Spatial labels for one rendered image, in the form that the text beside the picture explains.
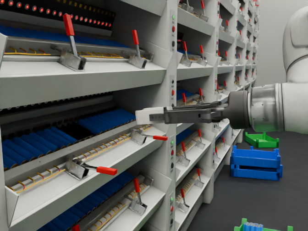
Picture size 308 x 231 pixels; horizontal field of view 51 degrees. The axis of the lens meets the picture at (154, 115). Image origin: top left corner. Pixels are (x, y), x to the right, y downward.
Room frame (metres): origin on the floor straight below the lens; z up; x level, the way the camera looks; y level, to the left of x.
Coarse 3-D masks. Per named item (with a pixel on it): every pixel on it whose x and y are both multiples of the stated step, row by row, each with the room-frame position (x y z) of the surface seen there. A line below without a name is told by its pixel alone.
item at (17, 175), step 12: (108, 132) 0.73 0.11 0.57; (120, 132) 0.76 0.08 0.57; (84, 144) 0.62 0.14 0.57; (96, 144) 0.66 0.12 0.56; (48, 156) 0.53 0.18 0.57; (60, 156) 0.55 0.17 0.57; (12, 168) 0.46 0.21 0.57; (24, 168) 0.48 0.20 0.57; (36, 168) 0.49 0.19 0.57; (48, 168) 0.52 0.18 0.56; (12, 180) 0.45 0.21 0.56; (24, 180) 0.47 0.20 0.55
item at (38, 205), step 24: (120, 96) 1.00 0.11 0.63; (0, 120) 0.58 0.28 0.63; (120, 144) 0.74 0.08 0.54; (144, 144) 0.80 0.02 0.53; (120, 168) 0.68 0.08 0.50; (24, 192) 0.46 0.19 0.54; (48, 192) 0.47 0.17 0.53; (72, 192) 0.51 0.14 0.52; (24, 216) 0.41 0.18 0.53; (48, 216) 0.46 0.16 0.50
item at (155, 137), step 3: (141, 132) 0.79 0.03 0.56; (144, 135) 0.79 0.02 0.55; (147, 135) 0.79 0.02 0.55; (150, 135) 0.79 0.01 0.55; (156, 135) 0.79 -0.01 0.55; (153, 138) 0.78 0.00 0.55; (156, 138) 0.78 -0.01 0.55; (159, 138) 0.77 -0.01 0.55; (162, 138) 0.77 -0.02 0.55; (165, 138) 0.77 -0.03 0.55
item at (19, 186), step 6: (120, 138) 0.76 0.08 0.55; (108, 144) 0.71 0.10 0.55; (78, 156) 0.61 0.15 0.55; (84, 156) 0.62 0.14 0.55; (54, 168) 0.53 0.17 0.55; (60, 168) 0.55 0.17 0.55; (42, 174) 0.51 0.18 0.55; (48, 174) 0.52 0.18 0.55; (30, 180) 0.48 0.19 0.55; (36, 180) 0.49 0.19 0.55; (18, 186) 0.46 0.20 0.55
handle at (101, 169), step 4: (84, 160) 0.55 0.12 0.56; (80, 164) 0.55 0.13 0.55; (84, 168) 0.54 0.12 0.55; (88, 168) 0.54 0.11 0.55; (92, 168) 0.54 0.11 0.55; (96, 168) 0.53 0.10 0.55; (100, 168) 0.53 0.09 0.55; (104, 168) 0.53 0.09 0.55; (108, 168) 0.53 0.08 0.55; (112, 168) 0.53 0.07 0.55; (100, 172) 0.53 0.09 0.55; (104, 172) 0.53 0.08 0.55; (108, 172) 0.52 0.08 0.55; (112, 172) 0.52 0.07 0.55; (116, 172) 0.53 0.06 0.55
